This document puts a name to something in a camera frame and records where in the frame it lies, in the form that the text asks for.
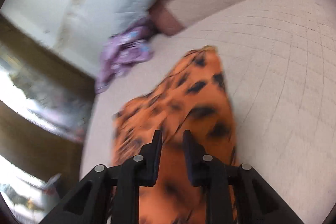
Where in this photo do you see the purple floral garment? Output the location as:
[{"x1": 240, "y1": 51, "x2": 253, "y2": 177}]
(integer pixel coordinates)
[{"x1": 94, "y1": 17, "x2": 157, "y2": 94}]

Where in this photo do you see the orange black floral shirt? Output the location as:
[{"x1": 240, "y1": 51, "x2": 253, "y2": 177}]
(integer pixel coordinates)
[{"x1": 112, "y1": 46, "x2": 237, "y2": 223}]

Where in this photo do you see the wooden stained-glass door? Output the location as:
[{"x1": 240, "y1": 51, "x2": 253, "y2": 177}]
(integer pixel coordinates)
[{"x1": 1, "y1": 18, "x2": 95, "y2": 185}]

